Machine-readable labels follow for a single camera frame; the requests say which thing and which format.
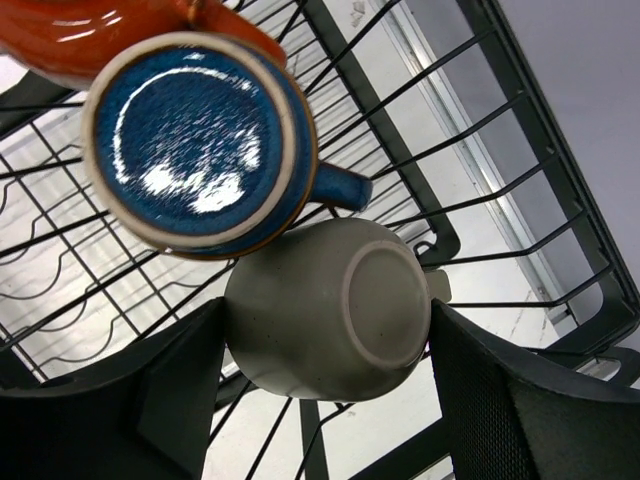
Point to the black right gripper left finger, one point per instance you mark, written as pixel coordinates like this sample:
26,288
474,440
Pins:
144,412

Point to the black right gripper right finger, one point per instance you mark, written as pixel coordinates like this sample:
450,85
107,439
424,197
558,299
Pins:
512,414

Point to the cream round mug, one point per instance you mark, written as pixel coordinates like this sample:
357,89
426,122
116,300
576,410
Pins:
336,311

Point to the blue round mug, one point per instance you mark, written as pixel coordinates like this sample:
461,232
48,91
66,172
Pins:
203,147

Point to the orange round mug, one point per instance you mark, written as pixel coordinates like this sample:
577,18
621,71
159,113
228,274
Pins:
69,42

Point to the black wire dish rack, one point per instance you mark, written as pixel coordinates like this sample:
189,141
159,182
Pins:
432,99

